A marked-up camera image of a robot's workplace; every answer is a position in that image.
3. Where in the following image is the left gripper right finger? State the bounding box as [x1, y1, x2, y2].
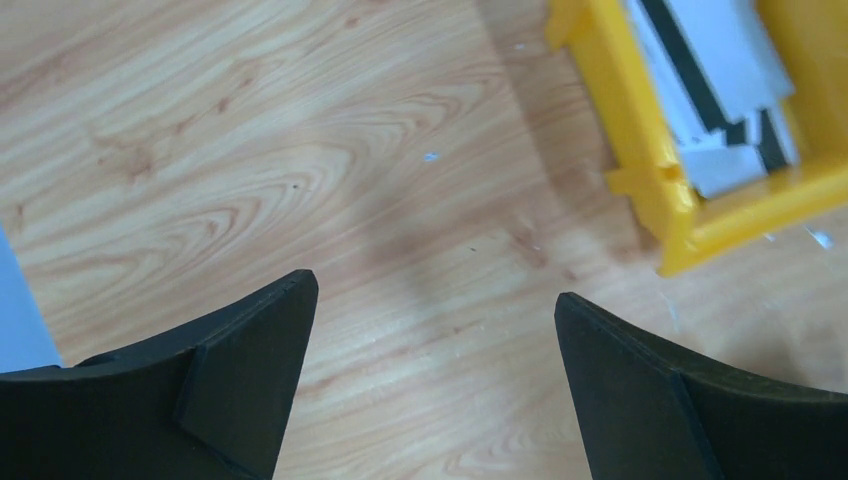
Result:
[554, 292, 847, 479]

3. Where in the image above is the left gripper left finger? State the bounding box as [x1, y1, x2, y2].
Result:
[1, 269, 319, 479]

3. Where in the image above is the white grey cards stack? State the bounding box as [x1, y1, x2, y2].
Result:
[622, 0, 800, 199]

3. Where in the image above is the left yellow bin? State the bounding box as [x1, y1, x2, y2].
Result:
[545, 1, 847, 276]

